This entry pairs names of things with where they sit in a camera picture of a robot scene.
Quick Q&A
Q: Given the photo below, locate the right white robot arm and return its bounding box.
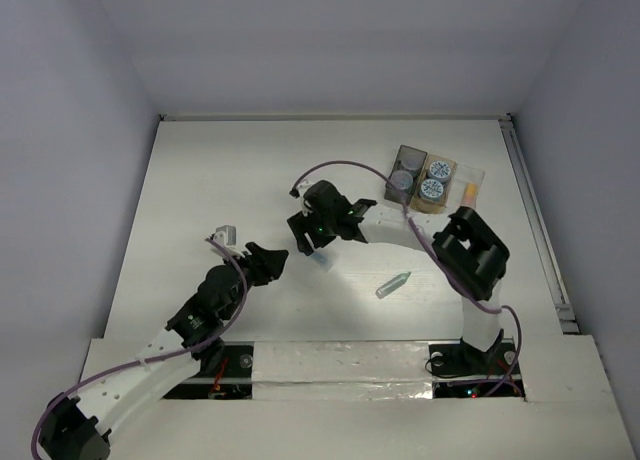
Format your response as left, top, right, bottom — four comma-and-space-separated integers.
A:
287, 180, 510, 372

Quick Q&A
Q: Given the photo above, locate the orange pencil-shaped case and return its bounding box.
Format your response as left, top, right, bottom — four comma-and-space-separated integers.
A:
461, 189, 477, 209

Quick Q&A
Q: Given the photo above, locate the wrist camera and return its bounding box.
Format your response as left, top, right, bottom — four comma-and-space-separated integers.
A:
289, 179, 315, 198
205, 225, 240, 254

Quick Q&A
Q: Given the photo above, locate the wooden bin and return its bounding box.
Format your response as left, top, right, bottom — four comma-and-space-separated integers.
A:
409, 154, 457, 214

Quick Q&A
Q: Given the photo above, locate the purple cable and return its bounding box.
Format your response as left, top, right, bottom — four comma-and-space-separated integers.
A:
292, 160, 524, 399
30, 237, 249, 454

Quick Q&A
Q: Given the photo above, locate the teal pencil-shaped case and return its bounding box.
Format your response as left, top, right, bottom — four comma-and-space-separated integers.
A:
375, 271, 411, 299

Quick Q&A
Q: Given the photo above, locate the clear plastic bin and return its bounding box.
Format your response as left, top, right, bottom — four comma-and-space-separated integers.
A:
444, 163, 485, 214

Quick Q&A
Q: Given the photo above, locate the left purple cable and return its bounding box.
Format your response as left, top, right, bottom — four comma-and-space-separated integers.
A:
30, 237, 249, 454

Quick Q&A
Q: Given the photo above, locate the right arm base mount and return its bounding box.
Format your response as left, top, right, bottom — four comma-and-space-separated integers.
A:
425, 337, 525, 399

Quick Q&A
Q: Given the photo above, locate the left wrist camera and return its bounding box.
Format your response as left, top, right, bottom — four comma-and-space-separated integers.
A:
205, 225, 240, 254

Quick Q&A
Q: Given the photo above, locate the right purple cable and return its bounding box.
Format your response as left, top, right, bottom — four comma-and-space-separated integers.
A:
292, 160, 524, 399

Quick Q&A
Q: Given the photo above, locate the blue pencil-shaped case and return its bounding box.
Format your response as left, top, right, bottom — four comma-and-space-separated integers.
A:
309, 251, 333, 271

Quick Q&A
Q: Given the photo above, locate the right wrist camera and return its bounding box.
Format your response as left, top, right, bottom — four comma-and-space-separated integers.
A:
289, 179, 315, 198

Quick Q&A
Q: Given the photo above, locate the dark grey plastic bin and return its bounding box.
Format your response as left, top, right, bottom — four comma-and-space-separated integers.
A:
384, 145, 428, 204

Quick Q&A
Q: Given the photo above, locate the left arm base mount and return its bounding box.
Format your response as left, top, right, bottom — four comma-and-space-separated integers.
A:
164, 342, 255, 400

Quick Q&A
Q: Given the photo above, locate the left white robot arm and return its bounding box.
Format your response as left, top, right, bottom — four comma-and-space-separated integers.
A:
30, 242, 289, 459

